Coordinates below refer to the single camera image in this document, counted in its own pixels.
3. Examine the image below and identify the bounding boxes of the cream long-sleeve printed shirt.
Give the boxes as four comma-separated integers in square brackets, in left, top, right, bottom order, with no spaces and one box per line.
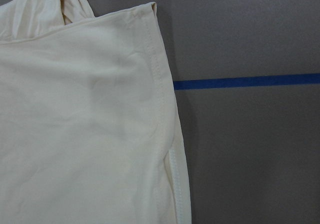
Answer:
[0,0,192,224]

